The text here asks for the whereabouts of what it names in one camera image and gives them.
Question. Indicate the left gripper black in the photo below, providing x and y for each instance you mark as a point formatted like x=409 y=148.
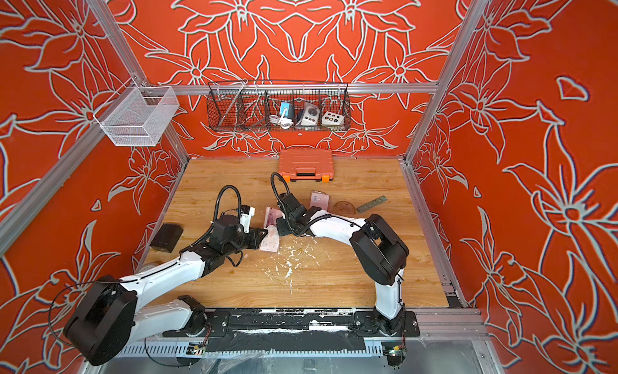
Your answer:
x=256 y=238

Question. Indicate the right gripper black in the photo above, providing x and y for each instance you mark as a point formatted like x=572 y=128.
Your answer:
x=282 y=231

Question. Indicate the pink ruler set pouch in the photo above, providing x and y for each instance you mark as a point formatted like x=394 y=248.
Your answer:
x=271 y=241

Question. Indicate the clear brown protractor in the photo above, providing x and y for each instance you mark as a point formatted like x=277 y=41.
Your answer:
x=344 y=208

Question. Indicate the green straight ruler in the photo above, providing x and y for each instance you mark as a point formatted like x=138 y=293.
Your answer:
x=371 y=204

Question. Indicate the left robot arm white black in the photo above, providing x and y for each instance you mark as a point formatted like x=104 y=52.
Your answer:
x=117 y=312

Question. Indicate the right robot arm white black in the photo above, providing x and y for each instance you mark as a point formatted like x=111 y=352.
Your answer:
x=379 y=249

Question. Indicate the orange plastic tool case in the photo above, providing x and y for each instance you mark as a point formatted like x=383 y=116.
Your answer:
x=306 y=164

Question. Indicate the black box on table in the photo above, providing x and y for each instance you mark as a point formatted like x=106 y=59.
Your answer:
x=166 y=239

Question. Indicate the white button box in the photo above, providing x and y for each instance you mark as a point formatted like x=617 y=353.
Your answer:
x=332 y=120

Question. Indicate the blue small box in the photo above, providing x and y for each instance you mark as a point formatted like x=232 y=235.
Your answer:
x=286 y=110

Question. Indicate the white round-dial device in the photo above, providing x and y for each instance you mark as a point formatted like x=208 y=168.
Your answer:
x=310 y=115

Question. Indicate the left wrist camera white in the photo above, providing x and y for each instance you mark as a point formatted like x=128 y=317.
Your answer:
x=247 y=213

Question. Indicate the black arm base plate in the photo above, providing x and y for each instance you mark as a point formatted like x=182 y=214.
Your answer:
x=360 y=321

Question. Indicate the black wire wall basket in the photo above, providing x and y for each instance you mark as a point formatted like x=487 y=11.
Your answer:
x=253 y=105

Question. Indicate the white wire wall basket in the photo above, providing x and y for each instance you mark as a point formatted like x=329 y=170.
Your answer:
x=137 y=118

